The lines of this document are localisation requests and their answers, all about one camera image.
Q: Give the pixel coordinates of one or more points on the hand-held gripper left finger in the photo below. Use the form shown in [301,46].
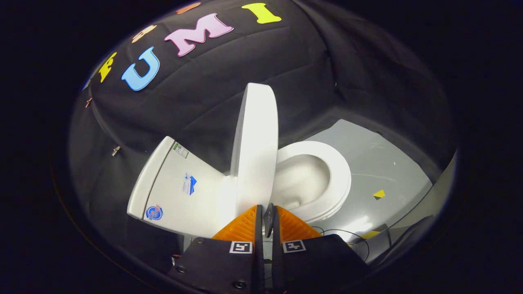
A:
[229,265]

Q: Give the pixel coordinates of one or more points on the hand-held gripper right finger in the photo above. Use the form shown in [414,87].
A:
[310,265]

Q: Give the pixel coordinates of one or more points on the white toilet lid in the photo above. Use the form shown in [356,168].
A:
[255,151]

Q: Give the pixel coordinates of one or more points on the white toilet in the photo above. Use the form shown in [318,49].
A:
[179,192]

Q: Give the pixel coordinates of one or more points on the white toilet seat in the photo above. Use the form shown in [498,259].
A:
[340,175]

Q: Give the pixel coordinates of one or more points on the yellow tape piece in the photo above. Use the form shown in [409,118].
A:
[369,234]
[379,194]

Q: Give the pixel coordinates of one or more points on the silver cloth clip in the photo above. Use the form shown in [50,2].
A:
[116,151]

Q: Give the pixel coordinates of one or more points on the black backdrop cloth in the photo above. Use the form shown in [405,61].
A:
[204,85]

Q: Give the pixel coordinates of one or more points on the pink cloth clip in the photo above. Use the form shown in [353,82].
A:
[88,102]

